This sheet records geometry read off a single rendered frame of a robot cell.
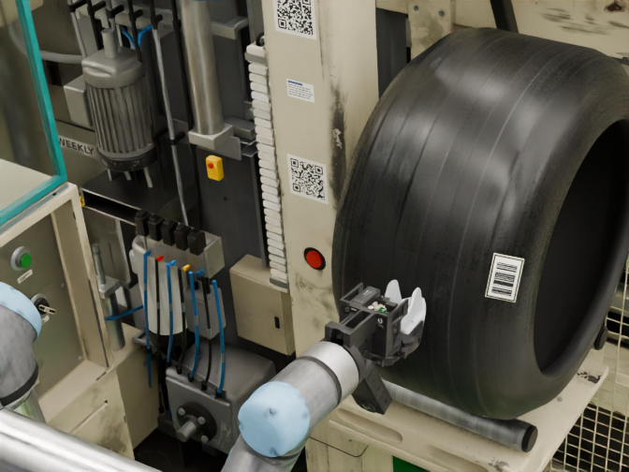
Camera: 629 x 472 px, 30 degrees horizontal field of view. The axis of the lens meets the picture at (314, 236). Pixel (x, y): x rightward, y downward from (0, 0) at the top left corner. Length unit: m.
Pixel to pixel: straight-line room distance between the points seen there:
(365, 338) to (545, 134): 0.37
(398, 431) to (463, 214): 0.52
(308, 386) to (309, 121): 0.59
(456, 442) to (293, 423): 0.63
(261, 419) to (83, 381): 0.78
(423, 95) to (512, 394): 0.44
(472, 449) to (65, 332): 0.70
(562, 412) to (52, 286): 0.88
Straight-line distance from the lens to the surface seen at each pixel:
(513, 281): 1.56
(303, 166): 1.88
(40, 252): 1.92
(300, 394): 1.34
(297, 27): 1.77
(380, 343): 1.47
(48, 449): 1.38
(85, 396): 2.05
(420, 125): 1.62
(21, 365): 1.52
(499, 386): 1.68
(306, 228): 1.95
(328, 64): 1.76
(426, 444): 1.95
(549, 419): 2.06
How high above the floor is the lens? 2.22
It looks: 35 degrees down
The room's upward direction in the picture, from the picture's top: 5 degrees counter-clockwise
